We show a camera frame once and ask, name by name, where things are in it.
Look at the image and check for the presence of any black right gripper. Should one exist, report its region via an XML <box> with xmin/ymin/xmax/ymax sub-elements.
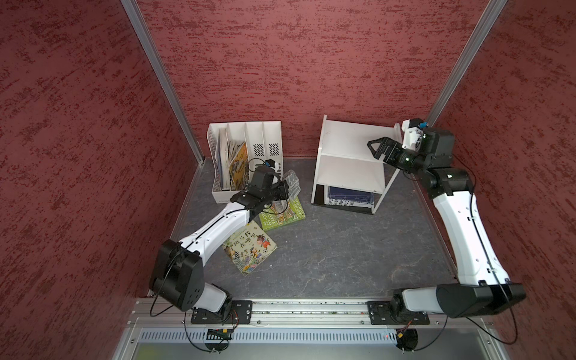
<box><xmin>365</xmin><ymin>136</ymin><xmax>428</xmax><ymax>175</ymax></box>

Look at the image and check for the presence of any grey knitted cloth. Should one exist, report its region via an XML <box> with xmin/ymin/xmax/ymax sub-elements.
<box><xmin>283</xmin><ymin>169</ymin><xmax>301</xmax><ymax>200</ymax></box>

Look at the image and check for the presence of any white two-tier bookshelf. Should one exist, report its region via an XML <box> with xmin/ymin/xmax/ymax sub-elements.
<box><xmin>310</xmin><ymin>115</ymin><xmax>402</xmax><ymax>215</ymax></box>

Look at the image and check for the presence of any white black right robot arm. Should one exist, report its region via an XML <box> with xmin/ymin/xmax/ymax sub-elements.
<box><xmin>367</xmin><ymin>127</ymin><xmax>527</xmax><ymax>318</ymax></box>

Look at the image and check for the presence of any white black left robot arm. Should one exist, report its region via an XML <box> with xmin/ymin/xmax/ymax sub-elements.
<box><xmin>148</xmin><ymin>159</ymin><xmax>289</xmax><ymax>321</ymax></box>

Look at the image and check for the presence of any green Treehouse book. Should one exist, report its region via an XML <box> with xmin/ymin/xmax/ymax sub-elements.
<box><xmin>259</xmin><ymin>197</ymin><xmax>306</xmax><ymax>231</ymax></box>

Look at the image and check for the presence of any yellow Chinese comic book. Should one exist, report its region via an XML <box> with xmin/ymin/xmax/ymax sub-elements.
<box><xmin>228</xmin><ymin>142</ymin><xmax>249</xmax><ymax>191</ymax></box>

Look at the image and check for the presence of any blue book under shelf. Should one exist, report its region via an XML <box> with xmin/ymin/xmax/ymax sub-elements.
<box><xmin>324</xmin><ymin>187</ymin><xmax>375</xmax><ymax>208</ymax></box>

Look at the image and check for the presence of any white perforated magazine file rack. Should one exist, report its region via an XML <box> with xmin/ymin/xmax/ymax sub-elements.
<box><xmin>207</xmin><ymin>121</ymin><xmax>284</xmax><ymax>203</ymax></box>

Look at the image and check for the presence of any blue white magazines stack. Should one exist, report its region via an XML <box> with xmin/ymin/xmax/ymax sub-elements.
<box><xmin>216</xmin><ymin>127</ymin><xmax>230</xmax><ymax>191</ymax></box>

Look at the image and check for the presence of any colourful Chinese picture book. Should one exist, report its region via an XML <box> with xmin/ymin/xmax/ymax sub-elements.
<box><xmin>222</xmin><ymin>222</ymin><xmax>278</xmax><ymax>275</ymax></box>

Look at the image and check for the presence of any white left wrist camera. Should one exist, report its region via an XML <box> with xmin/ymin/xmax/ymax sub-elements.
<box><xmin>264</xmin><ymin>159</ymin><xmax>278</xmax><ymax>172</ymax></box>

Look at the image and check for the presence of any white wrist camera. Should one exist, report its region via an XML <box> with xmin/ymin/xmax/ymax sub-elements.
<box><xmin>401</xmin><ymin>118</ymin><xmax>428</xmax><ymax>151</ymax></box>
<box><xmin>264</xmin><ymin>159</ymin><xmax>278</xmax><ymax>172</ymax></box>

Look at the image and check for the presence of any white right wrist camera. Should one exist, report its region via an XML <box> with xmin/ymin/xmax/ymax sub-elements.
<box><xmin>401</xmin><ymin>118</ymin><xmax>428</xmax><ymax>151</ymax></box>

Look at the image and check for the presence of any aluminium front rail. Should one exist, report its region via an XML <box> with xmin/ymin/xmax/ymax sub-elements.
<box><xmin>122</xmin><ymin>298</ymin><xmax>476</xmax><ymax>329</ymax></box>

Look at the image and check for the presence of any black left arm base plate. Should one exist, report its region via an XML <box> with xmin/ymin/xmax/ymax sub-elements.
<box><xmin>190</xmin><ymin>300</ymin><xmax>254</xmax><ymax>326</ymax></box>

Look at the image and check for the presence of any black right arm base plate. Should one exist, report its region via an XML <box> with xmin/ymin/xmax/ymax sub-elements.
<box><xmin>366</xmin><ymin>300</ymin><xmax>430</xmax><ymax>326</ymax></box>

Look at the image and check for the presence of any right aluminium corner post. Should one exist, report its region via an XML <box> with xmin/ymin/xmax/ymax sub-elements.
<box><xmin>426</xmin><ymin>0</ymin><xmax>508</xmax><ymax>126</ymax></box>

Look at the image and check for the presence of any aluminium corner post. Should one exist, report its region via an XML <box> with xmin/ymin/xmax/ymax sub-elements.
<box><xmin>121</xmin><ymin>0</ymin><xmax>206</xmax><ymax>166</ymax></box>
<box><xmin>426</xmin><ymin>0</ymin><xmax>508</xmax><ymax>126</ymax></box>

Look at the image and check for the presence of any left aluminium corner post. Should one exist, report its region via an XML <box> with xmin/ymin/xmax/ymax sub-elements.
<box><xmin>121</xmin><ymin>0</ymin><xmax>206</xmax><ymax>166</ymax></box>

